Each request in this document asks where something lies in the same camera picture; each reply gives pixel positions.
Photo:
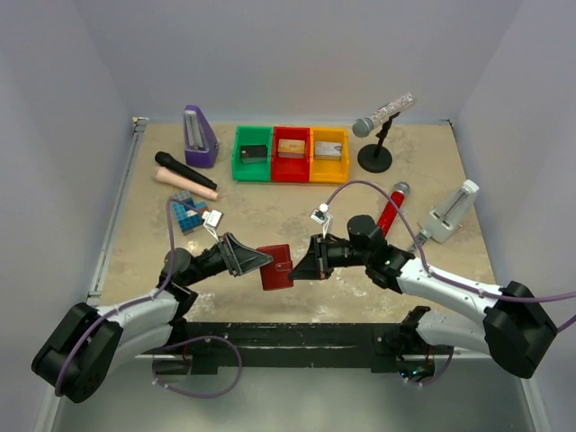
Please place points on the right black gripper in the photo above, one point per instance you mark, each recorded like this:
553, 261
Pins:
319, 256

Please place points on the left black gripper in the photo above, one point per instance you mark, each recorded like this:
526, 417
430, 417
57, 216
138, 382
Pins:
229, 255

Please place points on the red leather card holder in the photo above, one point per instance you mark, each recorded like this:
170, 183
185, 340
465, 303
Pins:
275, 275

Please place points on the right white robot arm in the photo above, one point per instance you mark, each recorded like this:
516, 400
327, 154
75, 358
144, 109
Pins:
506, 323

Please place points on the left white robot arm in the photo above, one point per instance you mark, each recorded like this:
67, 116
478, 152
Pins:
90, 341

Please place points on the black card stack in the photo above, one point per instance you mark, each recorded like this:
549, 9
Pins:
253, 154

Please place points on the silver card stack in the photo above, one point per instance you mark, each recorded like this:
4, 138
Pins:
328, 150

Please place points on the gold card stack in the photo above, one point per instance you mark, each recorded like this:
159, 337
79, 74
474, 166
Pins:
291, 148

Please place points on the blue building block stack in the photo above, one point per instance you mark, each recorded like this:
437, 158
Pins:
187, 212

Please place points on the red plastic bin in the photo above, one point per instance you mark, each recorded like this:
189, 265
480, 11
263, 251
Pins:
291, 170

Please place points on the yellow plastic bin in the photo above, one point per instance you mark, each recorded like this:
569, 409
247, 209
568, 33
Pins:
326, 171

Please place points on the pink microphone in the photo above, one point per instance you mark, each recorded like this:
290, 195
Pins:
163, 175

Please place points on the purple metronome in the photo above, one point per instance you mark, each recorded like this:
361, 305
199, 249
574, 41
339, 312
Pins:
201, 146

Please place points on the green plastic bin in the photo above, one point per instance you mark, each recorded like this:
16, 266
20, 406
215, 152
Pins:
252, 135

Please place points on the red glitter microphone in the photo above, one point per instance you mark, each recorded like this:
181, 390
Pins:
398, 195

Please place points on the grey plastic strut piece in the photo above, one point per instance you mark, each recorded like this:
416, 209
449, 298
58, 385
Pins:
418, 242

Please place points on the black microphone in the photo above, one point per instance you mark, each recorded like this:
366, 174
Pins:
166, 160

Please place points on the black microphone stand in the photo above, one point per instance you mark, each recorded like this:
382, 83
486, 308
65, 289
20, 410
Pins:
376, 158

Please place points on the white metronome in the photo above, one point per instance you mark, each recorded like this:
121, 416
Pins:
442, 221

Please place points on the silver glitter microphone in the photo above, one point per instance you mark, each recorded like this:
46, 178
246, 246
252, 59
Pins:
364, 126

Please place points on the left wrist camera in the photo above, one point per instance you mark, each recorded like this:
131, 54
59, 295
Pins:
212, 219

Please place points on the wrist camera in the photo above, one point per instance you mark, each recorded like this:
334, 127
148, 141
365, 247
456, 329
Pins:
321, 214
212, 219

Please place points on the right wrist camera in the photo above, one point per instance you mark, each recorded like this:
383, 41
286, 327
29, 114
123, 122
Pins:
321, 214

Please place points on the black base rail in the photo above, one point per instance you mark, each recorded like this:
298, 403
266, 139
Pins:
372, 346

